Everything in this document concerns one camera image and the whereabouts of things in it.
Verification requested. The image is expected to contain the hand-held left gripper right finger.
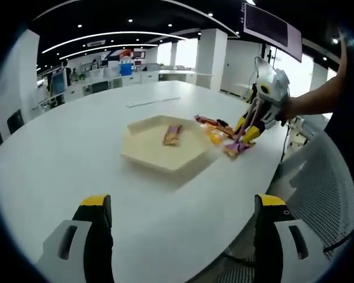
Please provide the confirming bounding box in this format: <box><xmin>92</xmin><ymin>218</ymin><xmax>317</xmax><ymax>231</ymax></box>
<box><xmin>253</xmin><ymin>193</ymin><xmax>328</xmax><ymax>283</ymax></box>

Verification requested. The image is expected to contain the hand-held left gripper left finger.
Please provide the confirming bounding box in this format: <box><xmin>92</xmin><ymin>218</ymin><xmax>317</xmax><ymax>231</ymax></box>
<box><xmin>35</xmin><ymin>193</ymin><xmax>114</xmax><ymax>283</ymax></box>

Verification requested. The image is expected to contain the purple food snack packet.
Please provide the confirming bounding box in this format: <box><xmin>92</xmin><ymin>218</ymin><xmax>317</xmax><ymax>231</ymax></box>
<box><xmin>162</xmin><ymin>124</ymin><xmax>183</xmax><ymax>147</ymax></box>
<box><xmin>223</xmin><ymin>140</ymin><xmax>256</xmax><ymax>157</ymax></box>

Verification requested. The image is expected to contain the yellow food snack packet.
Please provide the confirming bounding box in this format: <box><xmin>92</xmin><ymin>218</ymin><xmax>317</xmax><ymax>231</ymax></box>
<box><xmin>205</xmin><ymin>126</ymin><xmax>230</xmax><ymax>145</ymax></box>

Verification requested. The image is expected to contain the long red food packet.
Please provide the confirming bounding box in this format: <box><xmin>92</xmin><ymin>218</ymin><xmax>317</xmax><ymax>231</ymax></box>
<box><xmin>194</xmin><ymin>114</ymin><xmax>222</xmax><ymax>126</ymax></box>

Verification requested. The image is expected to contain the beige hexagonal container tray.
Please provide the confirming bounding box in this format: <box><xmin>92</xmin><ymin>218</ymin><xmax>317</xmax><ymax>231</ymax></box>
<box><xmin>120</xmin><ymin>114</ymin><xmax>209</xmax><ymax>181</ymax></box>

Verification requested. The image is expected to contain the blue storage container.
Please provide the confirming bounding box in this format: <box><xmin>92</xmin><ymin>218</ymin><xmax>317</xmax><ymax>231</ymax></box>
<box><xmin>119</xmin><ymin>63</ymin><xmax>134</xmax><ymax>77</ymax></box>

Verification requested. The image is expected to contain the hanging dark screen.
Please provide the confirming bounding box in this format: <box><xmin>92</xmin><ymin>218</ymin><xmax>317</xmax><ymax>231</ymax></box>
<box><xmin>243</xmin><ymin>2</ymin><xmax>303</xmax><ymax>62</ymax></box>

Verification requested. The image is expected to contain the white square pillar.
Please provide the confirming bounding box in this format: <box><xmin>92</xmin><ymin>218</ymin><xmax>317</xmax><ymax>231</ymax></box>
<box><xmin>196</xmin><ymin>28</ymin><xmax>228</xmax><ymax>89</ymax></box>
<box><xmin>0</xmin><ymin>29</ymin><xmax>41</xmax><ymax>130</ymax></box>

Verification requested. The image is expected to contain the person's dark shirt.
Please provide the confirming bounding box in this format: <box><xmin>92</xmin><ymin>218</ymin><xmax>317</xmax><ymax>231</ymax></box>
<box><xmin>324</xmin><ymin>17</ymin><xmax>354</xmax><ymax>139</ymax></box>

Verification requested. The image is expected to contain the table socket panel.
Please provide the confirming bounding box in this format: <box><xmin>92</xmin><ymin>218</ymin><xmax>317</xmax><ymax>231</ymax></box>
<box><xmin>125</xmin><ymin>97</ymin><xmax>181</xmax><ymax>107</ymax></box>

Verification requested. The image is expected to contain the long white counter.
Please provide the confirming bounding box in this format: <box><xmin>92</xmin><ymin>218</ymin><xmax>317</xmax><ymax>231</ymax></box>
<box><xmin>37</xmin><ymin>69</ymin><xmax>201</xmax><ymax>111</ymax></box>

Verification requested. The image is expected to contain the black cabinet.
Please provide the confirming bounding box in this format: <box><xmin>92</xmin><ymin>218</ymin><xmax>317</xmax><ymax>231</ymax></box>
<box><xmin>7</xmin><ymin>109</ymin><xmax>26</xmax><ymax>135</ymax></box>

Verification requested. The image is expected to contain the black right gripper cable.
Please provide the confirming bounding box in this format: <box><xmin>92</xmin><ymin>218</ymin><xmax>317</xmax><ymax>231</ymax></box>
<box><xmin>280</xmin><ymin>119</ymin><xmax>293</xmax><ymax>164</ymax></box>

